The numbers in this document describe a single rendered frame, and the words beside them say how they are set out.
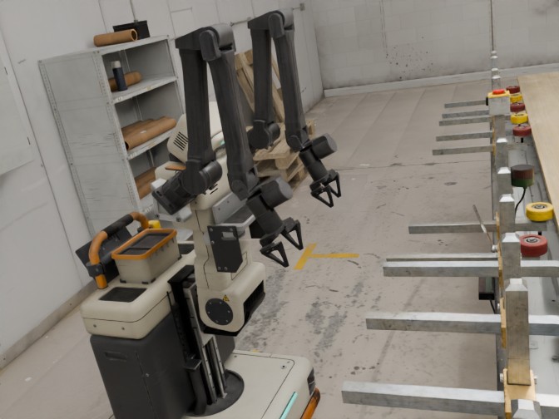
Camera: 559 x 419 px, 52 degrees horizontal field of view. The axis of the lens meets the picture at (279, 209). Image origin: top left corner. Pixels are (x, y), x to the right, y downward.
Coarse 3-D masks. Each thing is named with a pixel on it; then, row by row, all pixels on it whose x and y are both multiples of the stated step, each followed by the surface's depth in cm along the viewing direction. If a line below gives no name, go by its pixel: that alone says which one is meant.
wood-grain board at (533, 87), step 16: (528, 80) 372; (544, 80) 364; (528, 96) 329; (544, 96) 323; (528, 112) 296; (544, 112) 291; (544, 128) 265; (544, 144) 244; (544, 160) 224; (544, 176) 209
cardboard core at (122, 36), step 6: (126, 30) 387; (132, 30) 387; (96, 36) 395; (102, 36) 392; (108, 36) 390; (114, 36) 389; (120, 36) 387; (126, 36) 385; (132, 36) 392; (96, 42) 395; (102, 42) 393; (108, 42) 392; (114, 42) 391; (120, 42) 391
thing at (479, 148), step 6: (492, 144) 279; (510, 144) 274; (516, 144) 273; (522, 144) 272; (432, 150) 287; (438, 150) 286; (444, 150) 285; (450, 150) 284; (456, 150) 283; (462, 150) 282; (468, 150) 281; (474, 150) 280; (480, 150) 279; (486, 150) 278; (492, 150) 277
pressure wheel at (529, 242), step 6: (528, 234) 166; (534, 234) 166; (522, 240) 163; (528, 240) 163; (534, 240) 162; (540, 240) 162; (546, 240) 161; (522, 246) 161; (528, 246) 160; (534, 246) 159; (540, 246) 159; (546, 246) 160; (522, 252) 162; (528, 252) 161; (534, 252) 160; (540, 252) 160; (546, 252) 161
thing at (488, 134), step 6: (468, 132) 304; (474, 132) 303; (480, 132) 301; (486, 132) 299; (510, 132) 296; (438, 138) 308; (444, 138) 307; (450, 138) 306; (456, 138) 305; (462, 138) 304; (468, 138) 303; (474, 138) 302
